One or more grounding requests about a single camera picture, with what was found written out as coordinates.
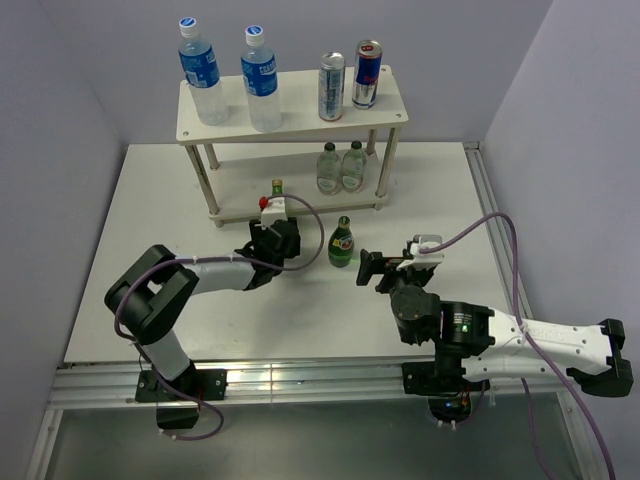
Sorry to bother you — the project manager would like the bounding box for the white two-tier wooden shelf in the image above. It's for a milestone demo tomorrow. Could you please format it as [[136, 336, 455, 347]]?
[[176, 65, 409, 227]]

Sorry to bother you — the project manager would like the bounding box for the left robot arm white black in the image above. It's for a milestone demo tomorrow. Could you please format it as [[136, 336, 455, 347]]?
[[104, 217, 300, 399]]

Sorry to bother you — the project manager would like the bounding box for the Red Bull can blue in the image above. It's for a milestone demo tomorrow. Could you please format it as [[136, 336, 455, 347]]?
[[352, 39, 383, 109]]

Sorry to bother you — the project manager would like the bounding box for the clear glass bottle right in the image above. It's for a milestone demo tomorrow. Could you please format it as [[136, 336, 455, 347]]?
[[341, 141, 367, 193]]

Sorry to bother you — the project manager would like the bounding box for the clear glass bottle left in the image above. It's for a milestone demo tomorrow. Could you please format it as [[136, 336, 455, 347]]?
[[316, 142, 342, 195]]

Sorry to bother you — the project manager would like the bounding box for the clear glass bottle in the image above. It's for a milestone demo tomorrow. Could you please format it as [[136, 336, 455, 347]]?
[[341, 141, 367, 193], [316, 142, 342, 195]]

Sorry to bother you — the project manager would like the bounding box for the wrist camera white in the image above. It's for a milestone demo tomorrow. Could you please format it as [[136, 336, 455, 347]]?
[[396, 235, 444, 271], [259, 194, 288, 230]]

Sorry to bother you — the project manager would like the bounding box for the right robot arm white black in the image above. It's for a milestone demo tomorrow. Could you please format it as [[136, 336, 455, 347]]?
[[356, 250, 634, 398]]

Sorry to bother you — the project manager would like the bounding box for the Pocari Sweat bottle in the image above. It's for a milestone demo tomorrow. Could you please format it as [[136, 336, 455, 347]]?
[[241, 25, 282, 132], [178, 16, 228, 126]]

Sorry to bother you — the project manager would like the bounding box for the green Perrier bottle red label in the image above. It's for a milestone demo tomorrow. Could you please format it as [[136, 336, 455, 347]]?
[[328, 215, 354, 268]]

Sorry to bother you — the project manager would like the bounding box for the green Perrier bottle yellow label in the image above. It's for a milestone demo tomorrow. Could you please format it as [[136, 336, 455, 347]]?
[[271, 179, 283, 197]]

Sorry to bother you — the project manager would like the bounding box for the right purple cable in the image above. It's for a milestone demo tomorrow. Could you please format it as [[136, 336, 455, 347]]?
[[422, 212, 616, 480]]

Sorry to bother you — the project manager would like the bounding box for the silver energy drink can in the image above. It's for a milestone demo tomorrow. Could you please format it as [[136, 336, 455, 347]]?
[[318, 52, 346, 121]]

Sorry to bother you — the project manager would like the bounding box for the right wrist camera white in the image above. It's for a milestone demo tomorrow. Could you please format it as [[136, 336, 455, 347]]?
[[396, 235, 444, 271]]

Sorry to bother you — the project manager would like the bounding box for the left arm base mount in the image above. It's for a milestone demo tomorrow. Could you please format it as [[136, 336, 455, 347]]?
[[134, 365, 227, 431]]

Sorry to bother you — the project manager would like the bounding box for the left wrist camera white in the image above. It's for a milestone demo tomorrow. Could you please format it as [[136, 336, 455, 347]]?
[[259, 194, 288, 230]]

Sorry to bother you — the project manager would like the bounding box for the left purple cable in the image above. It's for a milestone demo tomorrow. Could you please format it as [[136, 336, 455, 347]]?
[[113, 194, 326, 441]]

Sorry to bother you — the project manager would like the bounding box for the aluminium rail frame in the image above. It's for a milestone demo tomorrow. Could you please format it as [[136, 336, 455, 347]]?
[[26, 142, 606, 479]]

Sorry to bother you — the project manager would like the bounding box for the purple cable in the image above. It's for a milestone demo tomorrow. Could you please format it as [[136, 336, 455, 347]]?
[[422, 212, 616, 480], [113, 194, 326, 441]]

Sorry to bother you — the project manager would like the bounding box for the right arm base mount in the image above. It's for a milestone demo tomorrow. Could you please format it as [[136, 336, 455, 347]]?
[[401, 362, 490, 431]]

